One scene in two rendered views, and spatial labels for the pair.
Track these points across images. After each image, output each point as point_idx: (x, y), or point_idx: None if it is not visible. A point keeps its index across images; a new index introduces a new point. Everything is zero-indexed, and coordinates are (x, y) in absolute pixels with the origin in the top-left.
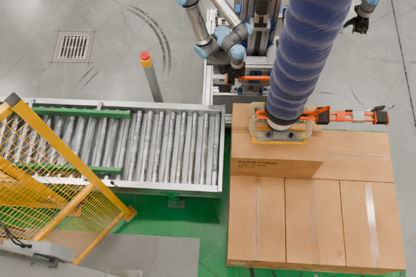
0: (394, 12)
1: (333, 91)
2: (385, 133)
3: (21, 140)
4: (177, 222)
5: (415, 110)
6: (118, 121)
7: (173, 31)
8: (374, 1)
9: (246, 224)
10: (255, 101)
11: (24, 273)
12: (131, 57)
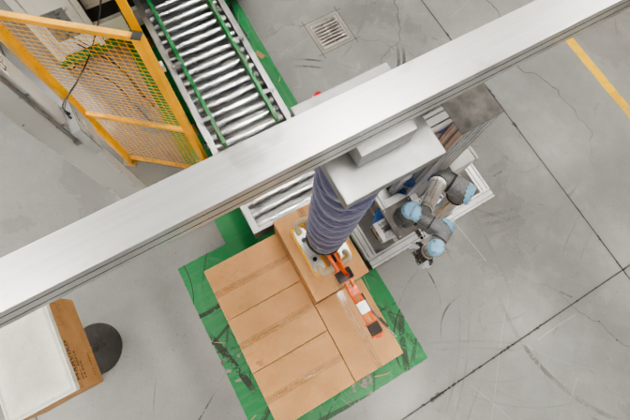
0: (577, 302)
1: (438, 284)
2: (401, 351)
3: (206, 53)
4: (228, 217)
5: (470, 377)
6: (267, 114)
7: None
8: (429, 251)
9: (241, 271)
10: (372, 217)
11: (45, 127)
12: None
